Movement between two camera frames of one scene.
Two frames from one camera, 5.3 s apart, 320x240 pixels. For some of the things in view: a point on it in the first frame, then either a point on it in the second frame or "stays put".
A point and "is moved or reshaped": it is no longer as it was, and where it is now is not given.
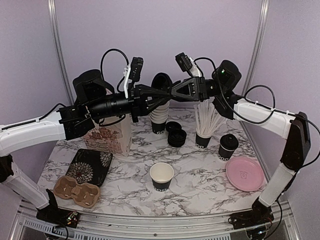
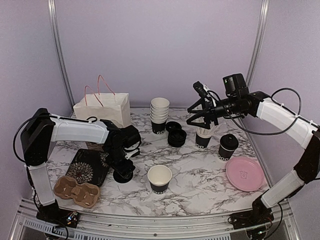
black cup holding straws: x=202 y=141 stays put
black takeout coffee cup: x=161 y=174 is moved or reshaped
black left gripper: x=138 y=98 → x=128 y=165
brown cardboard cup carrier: x=85 y=194 stays put
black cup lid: x=162 y=81 → x=123 y=175
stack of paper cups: x=158 y=118 stays put
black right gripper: x=195 y=90 → x=210 y=114
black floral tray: x=90 y=166 stays put
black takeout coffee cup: x=225 y=153 stays put
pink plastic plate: x=245 y=173 stays put
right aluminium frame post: x=255 y=57 stays put
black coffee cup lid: x=229 y=142 stays put
